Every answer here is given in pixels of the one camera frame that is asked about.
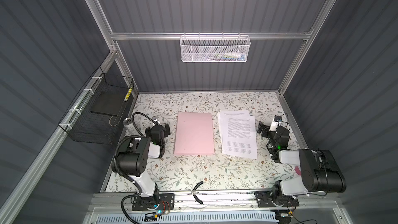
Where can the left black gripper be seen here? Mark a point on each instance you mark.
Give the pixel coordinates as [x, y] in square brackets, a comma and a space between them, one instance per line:
[163, 129]

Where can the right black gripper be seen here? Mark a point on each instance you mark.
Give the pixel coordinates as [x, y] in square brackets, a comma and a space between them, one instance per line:
[266, 130]

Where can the pink file folder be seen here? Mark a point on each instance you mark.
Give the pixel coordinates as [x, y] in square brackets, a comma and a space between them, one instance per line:
[194, 134]

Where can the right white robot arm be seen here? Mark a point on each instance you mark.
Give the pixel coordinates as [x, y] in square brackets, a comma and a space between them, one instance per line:
[317, 170]

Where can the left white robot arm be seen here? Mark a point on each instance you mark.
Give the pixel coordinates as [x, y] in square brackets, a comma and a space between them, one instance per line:
[131, 157]

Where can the silver drink can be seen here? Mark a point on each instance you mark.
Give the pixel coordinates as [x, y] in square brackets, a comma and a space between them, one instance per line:
[129, 125]

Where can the stack of printed papers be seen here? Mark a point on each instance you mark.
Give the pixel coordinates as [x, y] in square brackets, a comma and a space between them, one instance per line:
[238, 134]

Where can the yellow marker pen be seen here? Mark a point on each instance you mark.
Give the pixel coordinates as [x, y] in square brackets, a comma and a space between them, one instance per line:
[126, 98]

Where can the black notebook in basket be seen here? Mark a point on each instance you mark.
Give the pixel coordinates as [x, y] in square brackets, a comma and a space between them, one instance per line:
[110, 104]

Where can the black wire basket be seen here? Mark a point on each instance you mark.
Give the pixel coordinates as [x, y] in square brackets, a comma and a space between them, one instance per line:
[83, 126]

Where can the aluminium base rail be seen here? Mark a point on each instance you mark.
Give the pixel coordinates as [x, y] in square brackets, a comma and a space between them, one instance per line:
[213, 200]

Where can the white wire mesh basket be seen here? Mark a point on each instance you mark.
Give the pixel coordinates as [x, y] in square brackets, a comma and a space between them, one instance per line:
[214, 48]

